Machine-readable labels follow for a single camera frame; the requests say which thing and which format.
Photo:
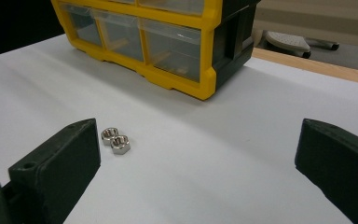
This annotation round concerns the silver hex nut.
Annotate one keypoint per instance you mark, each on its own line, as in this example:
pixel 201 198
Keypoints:
pixel 108 135
pixel 120 145

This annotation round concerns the dark metal tube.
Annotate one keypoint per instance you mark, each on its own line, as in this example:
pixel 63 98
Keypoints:
pixel 323 44

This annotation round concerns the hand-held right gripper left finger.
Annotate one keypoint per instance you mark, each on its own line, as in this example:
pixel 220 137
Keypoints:
pixel 59 168

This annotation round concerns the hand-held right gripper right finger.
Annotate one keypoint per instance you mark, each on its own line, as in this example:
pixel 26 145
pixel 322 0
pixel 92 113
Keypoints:
pixel 338 168

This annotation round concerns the yellow and black organizer cabinet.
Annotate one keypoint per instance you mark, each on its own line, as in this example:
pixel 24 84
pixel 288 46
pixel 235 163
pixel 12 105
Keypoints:
pixel 207 62

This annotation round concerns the rows of clear drawers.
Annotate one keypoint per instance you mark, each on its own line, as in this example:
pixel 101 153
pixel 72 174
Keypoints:
pixel 171 53

